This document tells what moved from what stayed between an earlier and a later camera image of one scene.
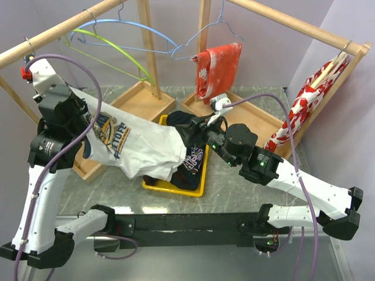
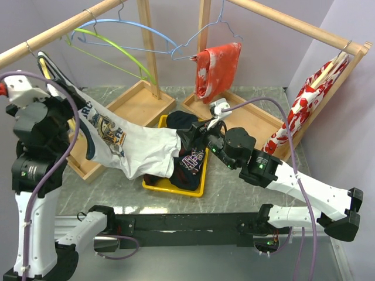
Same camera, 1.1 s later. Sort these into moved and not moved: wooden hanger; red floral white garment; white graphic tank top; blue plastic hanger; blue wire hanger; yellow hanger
Moved: yellow hanger; white graphic tank top
Not moved: red floral white garment; wooden hanger; blue wire hanger; blue plastic hanger
